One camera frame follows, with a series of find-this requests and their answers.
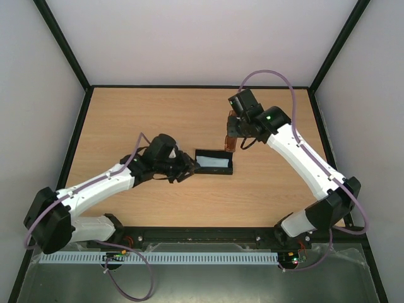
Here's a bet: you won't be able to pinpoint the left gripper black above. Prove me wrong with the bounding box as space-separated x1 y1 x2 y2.
155 150 201 183

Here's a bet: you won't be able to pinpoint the blue cleaning cloth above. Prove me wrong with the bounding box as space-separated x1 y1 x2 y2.
196 156 229 168

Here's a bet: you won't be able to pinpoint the brown translucent sunglasses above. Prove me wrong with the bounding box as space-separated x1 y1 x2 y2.
225 110 237 153

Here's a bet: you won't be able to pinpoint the black folding glasses case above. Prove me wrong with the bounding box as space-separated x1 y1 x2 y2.
194 149 234 175

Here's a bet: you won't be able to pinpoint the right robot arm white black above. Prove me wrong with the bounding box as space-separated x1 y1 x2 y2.
227 89 361 247

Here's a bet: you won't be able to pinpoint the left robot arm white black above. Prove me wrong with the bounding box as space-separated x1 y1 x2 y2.
23 133 199 254

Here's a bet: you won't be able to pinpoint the left base electronics board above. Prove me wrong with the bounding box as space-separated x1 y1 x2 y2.
99 248 132 262

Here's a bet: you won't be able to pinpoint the base electronics board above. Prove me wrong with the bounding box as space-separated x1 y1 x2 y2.
278 243 308 270
99 248 132 262

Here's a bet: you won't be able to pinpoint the right base electronics board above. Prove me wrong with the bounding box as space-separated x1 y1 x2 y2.
278 243 308 270

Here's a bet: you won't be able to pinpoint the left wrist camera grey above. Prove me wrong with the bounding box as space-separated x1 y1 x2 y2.
168 144 179 159

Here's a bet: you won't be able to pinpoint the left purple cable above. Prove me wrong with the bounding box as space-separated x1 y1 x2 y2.
24 132 157 300

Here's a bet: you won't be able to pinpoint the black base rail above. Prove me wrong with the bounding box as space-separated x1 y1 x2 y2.
119 226 285 252

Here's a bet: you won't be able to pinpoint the light blue slotted cable duct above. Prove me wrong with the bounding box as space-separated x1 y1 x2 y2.
39 251 278 265

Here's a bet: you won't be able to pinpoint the black metal frame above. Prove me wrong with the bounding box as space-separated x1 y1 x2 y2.
8 1 388 302

